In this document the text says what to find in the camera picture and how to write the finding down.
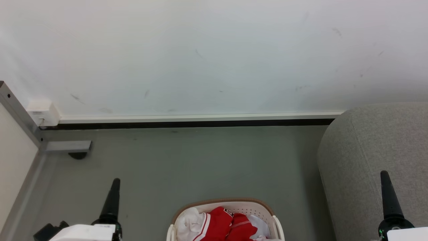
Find red and white striped garment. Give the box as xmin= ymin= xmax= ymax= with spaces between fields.
xmin=175 ymin=206 xmax=234 ymax=241

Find grey fabric sofa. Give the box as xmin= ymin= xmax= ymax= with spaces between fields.
xmin=317 ymin=102 xmax=428 ymax=241

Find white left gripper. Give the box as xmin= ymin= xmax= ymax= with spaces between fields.
xmin=50 ymin=178 xmax=123 ymax=241

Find plain red garment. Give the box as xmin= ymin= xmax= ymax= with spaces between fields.
xmin=227 ymin=213 xmax=258 ymax=241

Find white and black baseboard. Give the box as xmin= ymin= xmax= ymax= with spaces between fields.
xmin=39 ymin=111 xmax=345 ymax=131

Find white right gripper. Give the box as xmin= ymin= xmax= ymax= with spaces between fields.
xmin=378 ymin=170 xmax=428 ymax=241

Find cream plastic laundry basket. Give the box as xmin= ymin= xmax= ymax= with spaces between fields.
xmin=166 ymin=198 xmax=286 ymax=241

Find white wall socket box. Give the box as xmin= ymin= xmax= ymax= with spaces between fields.
xmin=26 ymin=100 xmax=61 ymax=127

